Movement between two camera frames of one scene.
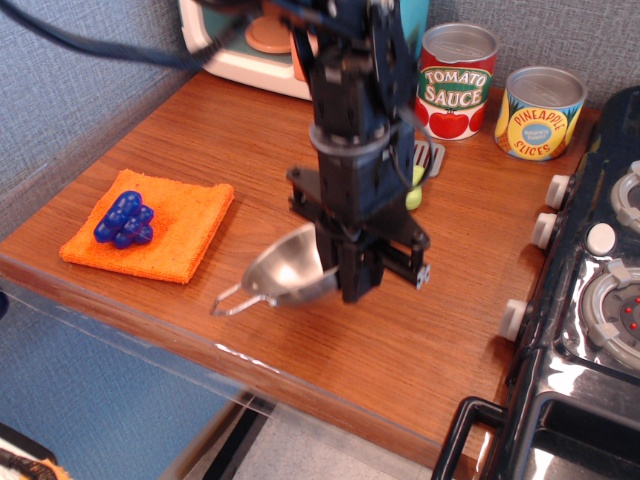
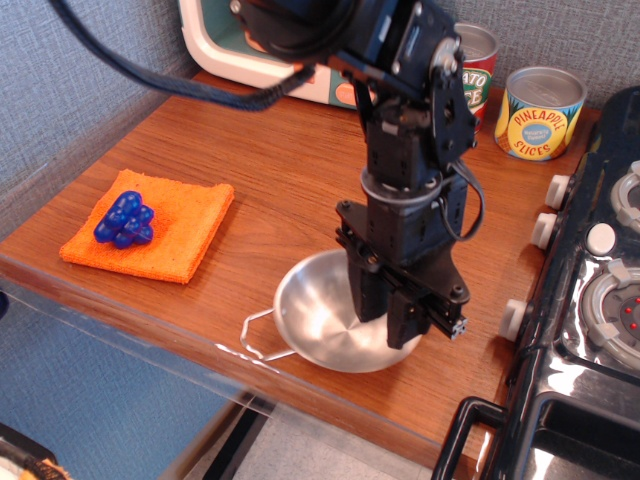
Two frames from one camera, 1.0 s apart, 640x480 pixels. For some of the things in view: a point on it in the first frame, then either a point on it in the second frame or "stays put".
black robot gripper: x=357 y=201 to x=400 y=244
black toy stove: x=573 y=408 stays put
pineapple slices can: x=540 y=113 stays put
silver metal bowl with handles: x=287 y=269 to x=314 y=317
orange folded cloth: x=187 y=217 stays put
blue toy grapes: x=127 y=221 stays put
